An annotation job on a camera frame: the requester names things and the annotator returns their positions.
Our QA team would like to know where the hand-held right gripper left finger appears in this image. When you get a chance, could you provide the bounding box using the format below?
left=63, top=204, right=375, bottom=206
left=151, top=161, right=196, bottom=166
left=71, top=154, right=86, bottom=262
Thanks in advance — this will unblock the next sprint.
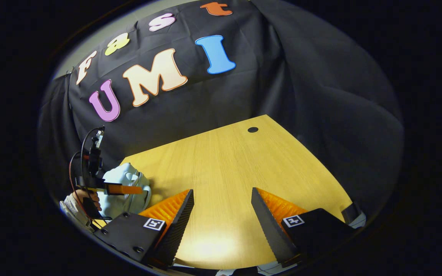
left=94, top=189, right=195, bottom=269

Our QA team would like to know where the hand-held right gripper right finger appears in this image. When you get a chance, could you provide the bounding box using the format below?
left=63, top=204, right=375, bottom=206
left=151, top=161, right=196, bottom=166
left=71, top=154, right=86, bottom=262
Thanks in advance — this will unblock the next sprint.
left=251, top=187, right=356, bottom=268

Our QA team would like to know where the black cable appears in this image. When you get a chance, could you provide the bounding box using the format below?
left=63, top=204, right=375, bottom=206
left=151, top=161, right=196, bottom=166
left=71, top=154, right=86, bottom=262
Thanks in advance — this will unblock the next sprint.
left=80, top=126, right=105, bottom=185

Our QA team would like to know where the black backdrop cloth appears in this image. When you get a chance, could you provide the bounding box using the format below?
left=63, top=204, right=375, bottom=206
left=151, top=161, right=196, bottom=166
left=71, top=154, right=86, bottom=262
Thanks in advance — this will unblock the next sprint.
left=37, top=0, right=405, bottom=230

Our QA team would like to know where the red cable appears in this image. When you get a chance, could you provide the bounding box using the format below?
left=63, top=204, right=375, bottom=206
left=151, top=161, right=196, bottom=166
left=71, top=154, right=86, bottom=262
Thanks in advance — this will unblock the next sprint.
left=68, top=151, right=91, bottom=216

